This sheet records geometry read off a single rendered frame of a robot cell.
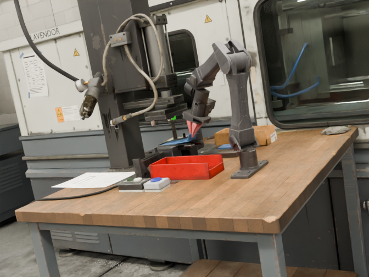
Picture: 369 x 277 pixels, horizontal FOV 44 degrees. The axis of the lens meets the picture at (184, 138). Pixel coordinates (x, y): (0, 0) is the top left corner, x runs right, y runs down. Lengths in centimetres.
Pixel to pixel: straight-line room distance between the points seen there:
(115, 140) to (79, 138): 119
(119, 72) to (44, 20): 465
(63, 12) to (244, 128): 490
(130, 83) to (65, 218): 66
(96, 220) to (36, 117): 214
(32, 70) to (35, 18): 326
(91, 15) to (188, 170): 81
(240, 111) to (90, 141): 173
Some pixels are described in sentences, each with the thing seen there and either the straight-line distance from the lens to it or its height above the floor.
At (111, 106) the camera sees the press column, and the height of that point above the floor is 118.
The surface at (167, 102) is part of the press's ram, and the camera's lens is 189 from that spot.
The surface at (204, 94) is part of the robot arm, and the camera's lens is 180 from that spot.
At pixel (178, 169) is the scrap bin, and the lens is 166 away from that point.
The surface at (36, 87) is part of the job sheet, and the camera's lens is 349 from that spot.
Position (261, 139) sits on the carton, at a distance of 203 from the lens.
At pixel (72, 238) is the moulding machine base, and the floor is 17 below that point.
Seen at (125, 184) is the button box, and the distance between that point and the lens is 164.
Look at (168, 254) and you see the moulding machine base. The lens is 302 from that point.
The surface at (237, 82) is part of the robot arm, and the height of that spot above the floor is 122.
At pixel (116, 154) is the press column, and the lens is 207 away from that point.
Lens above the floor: 131
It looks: 9 degrees down
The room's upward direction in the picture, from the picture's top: 10 degrees counter-clockwise
